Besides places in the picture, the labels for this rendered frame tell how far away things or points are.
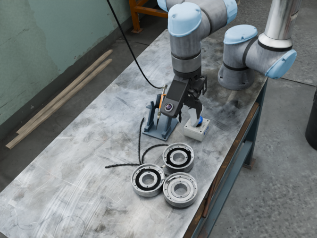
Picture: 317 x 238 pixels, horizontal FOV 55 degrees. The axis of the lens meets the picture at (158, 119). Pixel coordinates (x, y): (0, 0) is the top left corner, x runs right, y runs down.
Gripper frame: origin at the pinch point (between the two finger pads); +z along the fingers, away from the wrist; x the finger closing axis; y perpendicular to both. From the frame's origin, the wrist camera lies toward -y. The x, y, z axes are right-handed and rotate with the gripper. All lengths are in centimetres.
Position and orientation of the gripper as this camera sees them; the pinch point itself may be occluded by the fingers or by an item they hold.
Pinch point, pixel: (186, 123)
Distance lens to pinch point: 91.5
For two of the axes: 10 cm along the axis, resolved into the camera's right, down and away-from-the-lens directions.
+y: 5.1, -6.6, 5.6
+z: 1.0, 6.9, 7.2
